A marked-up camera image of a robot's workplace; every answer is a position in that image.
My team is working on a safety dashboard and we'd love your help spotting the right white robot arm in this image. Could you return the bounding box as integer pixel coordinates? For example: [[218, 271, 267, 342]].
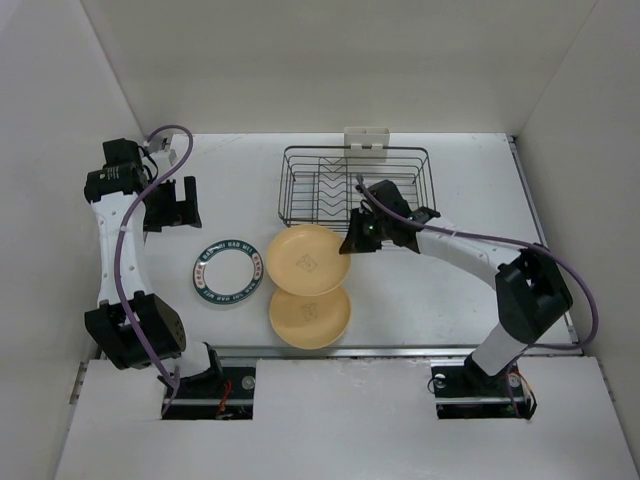
[[340, 180, 573, 394]]

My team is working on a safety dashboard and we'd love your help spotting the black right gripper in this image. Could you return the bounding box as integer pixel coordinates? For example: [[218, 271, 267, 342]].
[[340, 207, 391, 254]]

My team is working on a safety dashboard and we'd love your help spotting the aluminium table edge rail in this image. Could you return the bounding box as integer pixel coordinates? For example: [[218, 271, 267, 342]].
[[99, 134, 584, 361]]

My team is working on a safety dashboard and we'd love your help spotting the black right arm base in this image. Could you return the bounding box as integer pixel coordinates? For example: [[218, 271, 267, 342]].
[[427, 364, 538, 421]]

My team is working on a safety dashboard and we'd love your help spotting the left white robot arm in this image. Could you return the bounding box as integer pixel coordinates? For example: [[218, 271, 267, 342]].
[[84, 138, 224, 397]]

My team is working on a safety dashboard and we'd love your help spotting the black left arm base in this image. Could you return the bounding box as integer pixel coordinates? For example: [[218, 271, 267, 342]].
[[161, 358, 257, 421]]

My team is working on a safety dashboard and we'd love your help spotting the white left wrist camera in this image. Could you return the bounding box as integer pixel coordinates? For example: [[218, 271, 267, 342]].
[[144, 135, 177, 171]]

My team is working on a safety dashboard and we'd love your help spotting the white plastic cutlery holder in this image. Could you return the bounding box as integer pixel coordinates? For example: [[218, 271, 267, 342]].
[[343, 127, 390, 163]]

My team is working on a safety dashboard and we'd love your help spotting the yellow shallow plate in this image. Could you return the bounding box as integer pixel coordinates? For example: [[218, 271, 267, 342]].
[[269, 287, 352, 350]]

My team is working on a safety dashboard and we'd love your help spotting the grey wire dish rack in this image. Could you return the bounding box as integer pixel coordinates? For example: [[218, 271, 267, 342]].
[[277, 145, 437, 232]]

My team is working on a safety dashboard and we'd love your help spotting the white plate dark patterned rim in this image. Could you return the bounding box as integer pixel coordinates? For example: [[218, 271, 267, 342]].
[[192, 239, 264, 307]]

